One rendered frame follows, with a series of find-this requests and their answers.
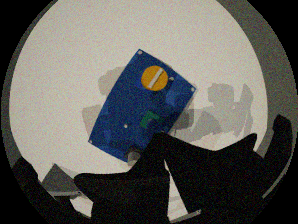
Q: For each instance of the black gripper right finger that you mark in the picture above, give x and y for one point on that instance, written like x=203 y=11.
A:
x=196 y=170

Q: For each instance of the blue circuit board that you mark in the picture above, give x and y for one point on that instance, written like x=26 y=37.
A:
x=130 y=115

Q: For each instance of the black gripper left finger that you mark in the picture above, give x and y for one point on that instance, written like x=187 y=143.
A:
x=147 y=181

